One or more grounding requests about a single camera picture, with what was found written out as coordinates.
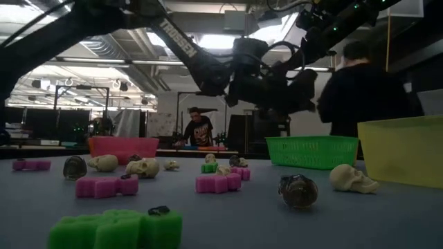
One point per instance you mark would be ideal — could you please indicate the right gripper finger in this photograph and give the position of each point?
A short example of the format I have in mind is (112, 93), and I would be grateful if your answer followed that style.
(299, 57)

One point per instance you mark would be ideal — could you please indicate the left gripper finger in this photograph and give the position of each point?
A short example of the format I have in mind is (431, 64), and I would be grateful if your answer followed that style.
(307, 83)

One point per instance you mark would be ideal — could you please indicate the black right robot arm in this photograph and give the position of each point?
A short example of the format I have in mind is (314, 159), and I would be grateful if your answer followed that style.
(363, 14)

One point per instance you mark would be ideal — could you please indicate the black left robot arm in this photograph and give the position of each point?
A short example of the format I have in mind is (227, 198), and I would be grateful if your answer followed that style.
(187, 48)

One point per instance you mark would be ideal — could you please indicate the black equipment cabinet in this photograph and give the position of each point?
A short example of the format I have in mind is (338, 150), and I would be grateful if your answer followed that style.
(256, 135)

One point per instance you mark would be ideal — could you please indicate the person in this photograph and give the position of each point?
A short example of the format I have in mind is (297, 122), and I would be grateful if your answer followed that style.
(200, 129)
(363, 100)

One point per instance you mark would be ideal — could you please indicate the green rectangular basket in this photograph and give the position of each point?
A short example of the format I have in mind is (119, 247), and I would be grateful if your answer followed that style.
(311, 152)

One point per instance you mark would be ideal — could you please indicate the grey ceiling box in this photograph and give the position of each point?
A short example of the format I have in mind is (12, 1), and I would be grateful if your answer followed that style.
(234, 20)

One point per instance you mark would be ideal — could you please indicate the cream plastic skull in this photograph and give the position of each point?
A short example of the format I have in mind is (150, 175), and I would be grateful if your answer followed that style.
(171, 165)
(243, 162)
(347, 178)
(143, 168)
(210, 158)
(223, 170)
(105, 163)

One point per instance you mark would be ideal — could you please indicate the pink foam skeleton figure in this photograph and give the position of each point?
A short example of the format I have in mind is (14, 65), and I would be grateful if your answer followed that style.
(217, 184)
(242, 173)
(31, 165)
(104, 188)

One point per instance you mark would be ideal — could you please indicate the green foam skeleton figure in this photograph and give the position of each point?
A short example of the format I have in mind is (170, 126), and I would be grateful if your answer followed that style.
(209, 168)
(114, 231)

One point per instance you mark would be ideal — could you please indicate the yellow rectangular bin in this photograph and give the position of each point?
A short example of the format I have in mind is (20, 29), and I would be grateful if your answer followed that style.
(401, 152)

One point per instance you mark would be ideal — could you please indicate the blue-grey table mat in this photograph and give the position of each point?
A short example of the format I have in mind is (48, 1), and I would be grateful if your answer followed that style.
(346, 221)

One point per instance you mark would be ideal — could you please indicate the grey fabric cover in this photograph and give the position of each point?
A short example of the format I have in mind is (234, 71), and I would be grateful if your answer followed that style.
(126, 122)

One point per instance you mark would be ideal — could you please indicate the pink round bowl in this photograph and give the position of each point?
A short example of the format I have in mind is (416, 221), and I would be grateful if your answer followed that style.
(124, 148)

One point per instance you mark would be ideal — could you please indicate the orange round bowl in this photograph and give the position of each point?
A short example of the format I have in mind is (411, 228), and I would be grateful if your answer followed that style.
(90, 145)

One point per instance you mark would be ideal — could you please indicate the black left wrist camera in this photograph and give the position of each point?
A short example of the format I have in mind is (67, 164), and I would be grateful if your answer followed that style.
(249, 52)

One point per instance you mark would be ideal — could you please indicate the black gantry frame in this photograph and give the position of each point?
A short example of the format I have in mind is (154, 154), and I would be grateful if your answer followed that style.
(183, 92)

